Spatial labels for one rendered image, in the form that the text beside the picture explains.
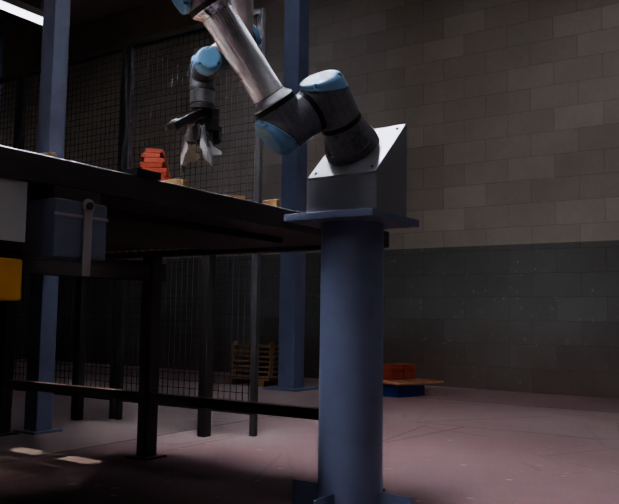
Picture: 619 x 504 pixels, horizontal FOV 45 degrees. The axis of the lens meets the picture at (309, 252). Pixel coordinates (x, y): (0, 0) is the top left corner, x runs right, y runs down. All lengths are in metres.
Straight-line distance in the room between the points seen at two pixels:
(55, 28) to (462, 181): 3.97
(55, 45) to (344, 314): 2.74
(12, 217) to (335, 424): 0.94
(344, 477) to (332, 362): 0.29
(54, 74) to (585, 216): 4.28
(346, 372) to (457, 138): 5.25
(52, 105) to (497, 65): 4.19
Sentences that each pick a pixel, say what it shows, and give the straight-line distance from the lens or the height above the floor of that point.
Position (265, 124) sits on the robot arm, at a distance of 1.92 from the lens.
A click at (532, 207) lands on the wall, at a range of 6.71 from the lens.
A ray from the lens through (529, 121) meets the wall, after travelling 6.86.
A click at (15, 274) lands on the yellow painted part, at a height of 0.67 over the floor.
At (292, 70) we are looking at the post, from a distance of 6.65.
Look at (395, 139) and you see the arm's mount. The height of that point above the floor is 1.07.
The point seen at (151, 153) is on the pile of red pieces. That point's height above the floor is 1.23.
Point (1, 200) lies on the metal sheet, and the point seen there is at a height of 0.81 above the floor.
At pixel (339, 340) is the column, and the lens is 1.96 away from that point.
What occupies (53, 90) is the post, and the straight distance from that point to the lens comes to 4.22.
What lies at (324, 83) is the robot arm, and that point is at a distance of 1.95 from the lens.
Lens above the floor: 0.60
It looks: 5 degrees up
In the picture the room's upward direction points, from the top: 1 degrees clockwise
